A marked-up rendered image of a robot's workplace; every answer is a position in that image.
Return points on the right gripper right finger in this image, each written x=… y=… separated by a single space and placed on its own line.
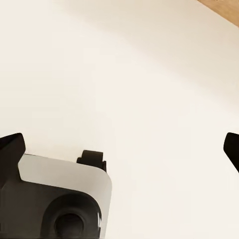
x=231 y=148

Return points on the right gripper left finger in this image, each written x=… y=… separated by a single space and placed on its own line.
x=12 y=148

